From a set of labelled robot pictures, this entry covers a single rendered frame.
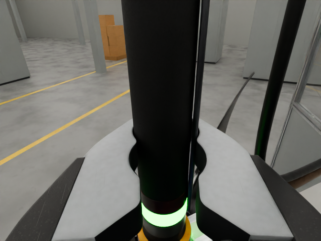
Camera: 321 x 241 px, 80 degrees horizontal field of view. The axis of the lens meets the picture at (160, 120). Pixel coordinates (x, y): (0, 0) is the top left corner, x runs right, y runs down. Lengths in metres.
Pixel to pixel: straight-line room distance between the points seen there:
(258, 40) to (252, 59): 0.44
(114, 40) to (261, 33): 5.13
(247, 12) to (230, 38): 1.42
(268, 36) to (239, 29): 6.78
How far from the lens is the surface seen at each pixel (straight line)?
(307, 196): 0.56
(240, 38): 12.28
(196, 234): 0.21
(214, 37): 7.25
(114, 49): 8.26
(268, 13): 5.53
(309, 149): 1.43
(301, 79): 1.56
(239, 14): 12.25
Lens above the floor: 1.53
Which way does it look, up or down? 28 degrees down
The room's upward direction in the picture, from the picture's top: 1 degrees counter-clockwise
